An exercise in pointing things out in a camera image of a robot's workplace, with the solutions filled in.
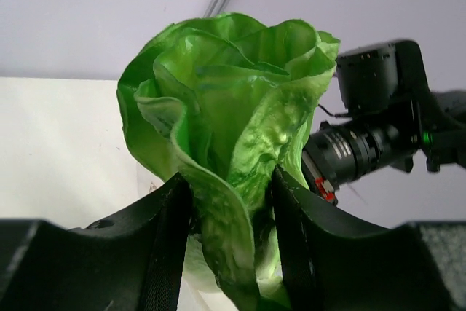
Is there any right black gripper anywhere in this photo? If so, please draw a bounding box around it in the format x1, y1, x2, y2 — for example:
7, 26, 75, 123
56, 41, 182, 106
302, 39, 431, 204

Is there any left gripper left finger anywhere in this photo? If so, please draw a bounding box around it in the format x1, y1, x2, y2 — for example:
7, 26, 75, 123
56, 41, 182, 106
1, 175, 192, 310

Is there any green plastic lettuce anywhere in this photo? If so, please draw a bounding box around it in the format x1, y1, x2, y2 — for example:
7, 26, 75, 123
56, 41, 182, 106
116, 12, 340, 310

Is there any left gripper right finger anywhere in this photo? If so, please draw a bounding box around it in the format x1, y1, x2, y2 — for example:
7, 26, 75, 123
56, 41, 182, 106
271, 168, 465, 310

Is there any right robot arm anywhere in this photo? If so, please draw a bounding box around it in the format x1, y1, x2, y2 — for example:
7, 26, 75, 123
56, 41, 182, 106
302, 39, 465, 204

